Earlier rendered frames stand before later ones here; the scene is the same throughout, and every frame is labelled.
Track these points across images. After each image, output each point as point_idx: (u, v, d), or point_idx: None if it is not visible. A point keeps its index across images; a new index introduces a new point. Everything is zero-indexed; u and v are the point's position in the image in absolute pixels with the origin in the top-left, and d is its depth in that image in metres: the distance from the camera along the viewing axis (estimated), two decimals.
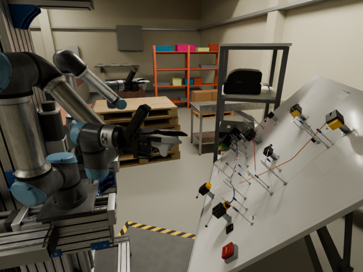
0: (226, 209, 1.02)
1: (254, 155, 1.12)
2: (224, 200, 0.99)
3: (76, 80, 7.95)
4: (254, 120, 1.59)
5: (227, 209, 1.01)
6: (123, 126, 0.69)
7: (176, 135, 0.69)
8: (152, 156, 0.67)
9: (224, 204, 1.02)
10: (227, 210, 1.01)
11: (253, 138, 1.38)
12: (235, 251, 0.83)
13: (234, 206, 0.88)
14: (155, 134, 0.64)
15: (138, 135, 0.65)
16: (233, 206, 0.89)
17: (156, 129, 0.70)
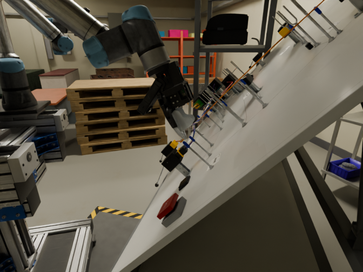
0: (181, 156, 0.69)
1: (227, 87, 0.79)
2: (177, 140, 0.66)
3: None
4: (237, 67, 1.26)
5: (181, 156, 0.68)
6: (149, 77, 0.61)
7: (180, 129, 0.64)
8: (192, 99, 0.63)
9: (179, 149, 0.69)
10: (182, 156, 0.69)
11: (232, 81, 1.05)
12: (180, 206, 0.50)
13: (182, 139, 0.56)
14: None
15: None
16: (182, 140, 0.56)
17: (165, 113, 0.61)
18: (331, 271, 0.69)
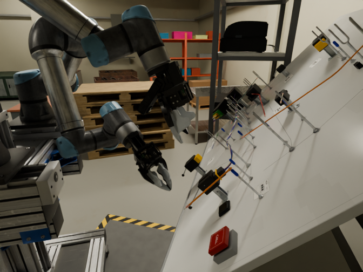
0: (219, 179, 0.66)
1: (262, 104, 0.76)
2: (198, 195, 0.56)
3: None
4: (259, 77, 1.23)
5: (220, 178, 0.65)
6: (149, 77, 0.61)
7: (177, 131, 0.61)
8: (192, 99, 0.63)
9: (217, 172, 0.66)
10: (220, 179, 0.65)
11: (258, 94, 1.02)
12: (233, 242, 0.47)
13: (229, 168, 0.52)
14: None
15: None
16: (228, 169, 0.52)
17: (163, 111, 0.60)
18: None
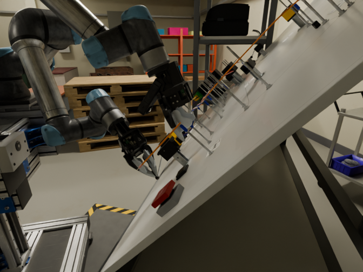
0: (178, 144, 0.64)
1: (227, 73, 0.75)
2: (150, 154, 0.55)
3: (65, 68, 7.58)
4: None
5: (179, 144, 0.64)
6: (149, 77, 0.61)
7: (180, 130, 0.63)
8: (192, 99, 0.63)
9: (176, 137, 0.65)
10: (179, 145, 0.64)
11: (232, 70, 1.01)
12: (176, 194, 0.46)
13: (178, 124, 0.51)
14: None
15: None
16: (177, 124, 0.51)
17: (165, 113, 0.60)
18: (339, 266, 0.64)
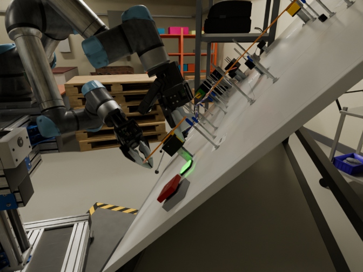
0: (181, 141, 0.64)
1: (232, 68, 0.74)
2: (155, 148, 0.54)
3: None
4: (241, 54, 1.21)
5: (181, 141, 0.64)
6: (149, 77, 0.61)
7: (180, 130, 0.63)
8: (192, 99, 0.63)
9: None
10: (182, 142, 0.64)
11: (235, 67, 1.00)
12: (182, 188, 0.45)
13: (183, 117, 0.51)
14: None
15: None
16: (183, 118, 0.51)
17: (165, 113, 0.60)
18: (345, 263, 0.64)
